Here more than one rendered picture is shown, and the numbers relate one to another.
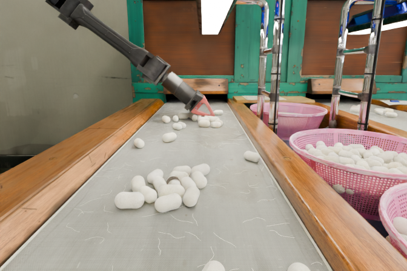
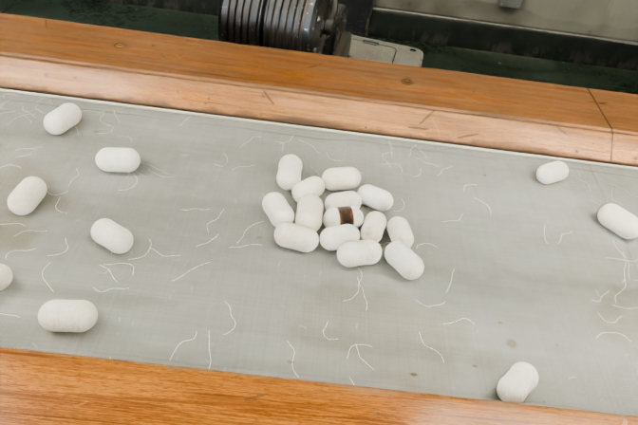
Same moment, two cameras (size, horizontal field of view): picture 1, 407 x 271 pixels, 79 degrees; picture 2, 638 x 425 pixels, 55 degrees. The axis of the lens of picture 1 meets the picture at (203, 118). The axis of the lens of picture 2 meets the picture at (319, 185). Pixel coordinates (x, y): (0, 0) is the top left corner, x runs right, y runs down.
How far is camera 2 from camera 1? 47 cm
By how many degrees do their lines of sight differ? 81
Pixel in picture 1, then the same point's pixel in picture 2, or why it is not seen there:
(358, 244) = (75, 385)
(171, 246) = (192, 219)
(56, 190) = (316, 108)
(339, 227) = (122, 385)
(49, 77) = not seen: outside the picture
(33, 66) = not seen: outside the picture
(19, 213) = (256, 93)
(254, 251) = (157, 299)
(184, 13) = not seen: outside the picture
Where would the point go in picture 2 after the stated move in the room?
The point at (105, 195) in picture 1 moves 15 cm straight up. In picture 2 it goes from (327, 156) to (350, 0)
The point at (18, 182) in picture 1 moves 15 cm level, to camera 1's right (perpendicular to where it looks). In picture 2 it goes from (324, 73) to (316, 157)
